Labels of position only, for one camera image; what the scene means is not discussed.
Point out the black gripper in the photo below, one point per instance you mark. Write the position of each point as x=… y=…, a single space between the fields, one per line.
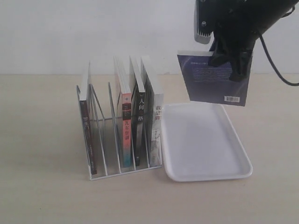
x=237 y=24

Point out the blue moon cover book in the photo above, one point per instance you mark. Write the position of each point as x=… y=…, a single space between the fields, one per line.
x=206 y=83

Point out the white spine thick book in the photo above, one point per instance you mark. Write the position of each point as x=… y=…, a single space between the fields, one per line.
x=153 y=109

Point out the black spine book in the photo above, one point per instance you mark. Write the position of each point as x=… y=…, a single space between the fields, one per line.
x=138 y=105

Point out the pink teal spine book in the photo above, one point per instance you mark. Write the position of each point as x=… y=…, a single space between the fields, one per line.
x=122 y=105

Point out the clear acrylic book rack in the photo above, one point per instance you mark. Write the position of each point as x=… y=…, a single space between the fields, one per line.
x=106 y=143

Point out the dark brown spine book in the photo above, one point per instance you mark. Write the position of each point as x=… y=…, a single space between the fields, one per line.
x=84 y=99

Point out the white plastic tray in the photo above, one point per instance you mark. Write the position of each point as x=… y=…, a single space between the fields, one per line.
x=200 y=143

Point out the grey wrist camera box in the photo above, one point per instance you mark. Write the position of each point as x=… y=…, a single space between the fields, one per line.
x=204 y=20

